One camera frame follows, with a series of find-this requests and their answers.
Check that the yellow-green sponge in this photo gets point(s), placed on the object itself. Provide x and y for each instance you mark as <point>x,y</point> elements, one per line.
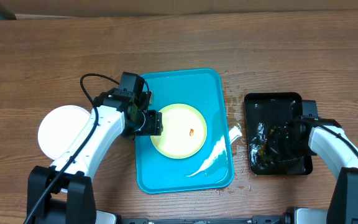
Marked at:
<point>264,152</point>

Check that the white plate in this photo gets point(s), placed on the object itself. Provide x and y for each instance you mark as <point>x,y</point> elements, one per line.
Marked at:
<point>60,128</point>

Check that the black water tray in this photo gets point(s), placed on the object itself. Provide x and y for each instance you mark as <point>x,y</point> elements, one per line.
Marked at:
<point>264,110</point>

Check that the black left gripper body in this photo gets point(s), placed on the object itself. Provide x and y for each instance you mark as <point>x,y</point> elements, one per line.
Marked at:
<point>148,124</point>

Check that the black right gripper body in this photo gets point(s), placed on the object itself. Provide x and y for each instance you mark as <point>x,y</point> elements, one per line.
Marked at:
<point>287,148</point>

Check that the teal plastic tray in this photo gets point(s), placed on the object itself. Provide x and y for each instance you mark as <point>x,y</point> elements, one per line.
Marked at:
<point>212,166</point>

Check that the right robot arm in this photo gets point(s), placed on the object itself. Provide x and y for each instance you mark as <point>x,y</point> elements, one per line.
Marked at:
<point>326,139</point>

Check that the yellow-green plastic plate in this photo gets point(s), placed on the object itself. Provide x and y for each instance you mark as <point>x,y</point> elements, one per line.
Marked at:
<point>184,131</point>

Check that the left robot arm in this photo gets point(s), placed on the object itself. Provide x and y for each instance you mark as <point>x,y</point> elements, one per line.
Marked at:
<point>63,192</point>

